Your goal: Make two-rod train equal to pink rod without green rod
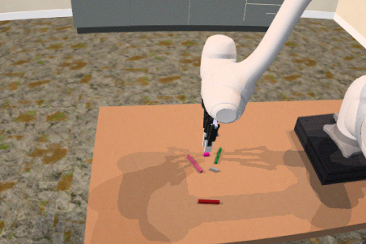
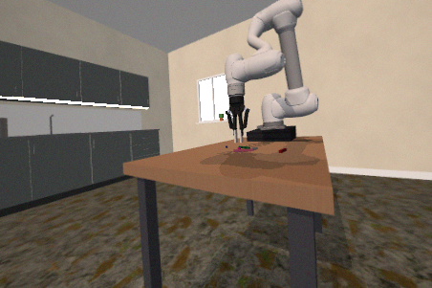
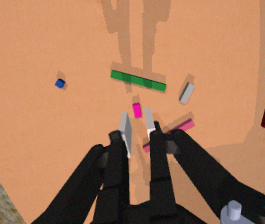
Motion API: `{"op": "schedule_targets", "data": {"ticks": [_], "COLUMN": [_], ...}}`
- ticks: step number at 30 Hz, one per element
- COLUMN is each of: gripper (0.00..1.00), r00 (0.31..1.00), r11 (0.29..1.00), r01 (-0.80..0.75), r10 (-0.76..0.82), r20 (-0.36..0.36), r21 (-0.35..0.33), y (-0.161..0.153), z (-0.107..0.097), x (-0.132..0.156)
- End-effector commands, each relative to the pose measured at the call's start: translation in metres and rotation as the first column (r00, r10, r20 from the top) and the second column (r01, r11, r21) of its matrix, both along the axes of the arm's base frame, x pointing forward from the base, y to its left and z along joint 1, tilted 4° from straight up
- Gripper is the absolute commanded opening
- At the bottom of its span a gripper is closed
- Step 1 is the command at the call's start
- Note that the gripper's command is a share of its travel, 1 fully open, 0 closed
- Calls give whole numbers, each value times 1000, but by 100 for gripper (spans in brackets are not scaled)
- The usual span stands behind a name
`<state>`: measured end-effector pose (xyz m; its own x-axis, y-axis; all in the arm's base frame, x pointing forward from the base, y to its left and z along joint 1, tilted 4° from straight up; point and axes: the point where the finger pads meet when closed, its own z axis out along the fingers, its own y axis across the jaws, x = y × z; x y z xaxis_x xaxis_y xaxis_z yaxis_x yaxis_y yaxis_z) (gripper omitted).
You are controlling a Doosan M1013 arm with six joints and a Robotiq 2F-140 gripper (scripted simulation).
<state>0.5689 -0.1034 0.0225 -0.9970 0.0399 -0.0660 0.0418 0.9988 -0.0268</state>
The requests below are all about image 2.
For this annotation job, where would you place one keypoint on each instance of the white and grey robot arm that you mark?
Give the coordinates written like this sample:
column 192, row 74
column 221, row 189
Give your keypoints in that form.
column 298, row 101

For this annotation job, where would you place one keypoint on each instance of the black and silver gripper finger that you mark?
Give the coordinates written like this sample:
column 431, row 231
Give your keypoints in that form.
column 242, row 126
column 234, row 124

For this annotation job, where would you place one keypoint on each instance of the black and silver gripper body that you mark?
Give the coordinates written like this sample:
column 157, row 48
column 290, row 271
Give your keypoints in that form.
column 236, row 101

